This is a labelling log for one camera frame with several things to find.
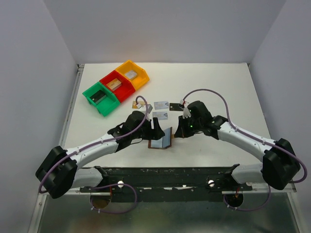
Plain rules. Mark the silver metal block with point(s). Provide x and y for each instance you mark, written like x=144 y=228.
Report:
x=131 y=74

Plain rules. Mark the green plastic bin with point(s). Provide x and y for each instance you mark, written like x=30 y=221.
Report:
x=107 y=105

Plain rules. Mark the silver VIP credit card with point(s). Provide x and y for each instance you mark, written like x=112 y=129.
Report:
x=159 y=105

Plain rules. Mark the brown leather card holder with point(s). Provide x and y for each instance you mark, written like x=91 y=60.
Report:
x=163 y=143

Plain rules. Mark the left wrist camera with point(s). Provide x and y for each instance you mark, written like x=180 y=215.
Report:
x=145 y=108

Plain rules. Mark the dark metal block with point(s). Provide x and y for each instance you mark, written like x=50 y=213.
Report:
x=98 y=96

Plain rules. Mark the gold metal block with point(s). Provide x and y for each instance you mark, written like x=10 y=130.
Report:
x=114 y=85

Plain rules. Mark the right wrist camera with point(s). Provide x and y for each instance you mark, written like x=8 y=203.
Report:
x=186 y=111

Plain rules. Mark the gold credit card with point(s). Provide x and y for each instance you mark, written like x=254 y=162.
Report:
x=136 y=105

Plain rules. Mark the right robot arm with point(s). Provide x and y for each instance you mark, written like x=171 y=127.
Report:
x=277 y=164

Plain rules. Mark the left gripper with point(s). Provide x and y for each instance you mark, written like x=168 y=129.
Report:
x=152 y=130

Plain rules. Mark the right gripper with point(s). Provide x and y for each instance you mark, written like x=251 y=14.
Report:
x=182 y=127

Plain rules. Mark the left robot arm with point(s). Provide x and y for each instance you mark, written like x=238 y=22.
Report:
x=57 y=173

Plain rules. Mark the black credit card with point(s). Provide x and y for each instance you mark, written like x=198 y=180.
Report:
x=176 y=107

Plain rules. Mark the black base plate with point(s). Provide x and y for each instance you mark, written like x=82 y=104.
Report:
x=166 y=184

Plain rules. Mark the red plastic bin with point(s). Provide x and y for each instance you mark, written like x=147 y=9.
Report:
x=124 y=91

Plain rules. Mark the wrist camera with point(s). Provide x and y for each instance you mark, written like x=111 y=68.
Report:
x=186 y=111
x=145 y=108

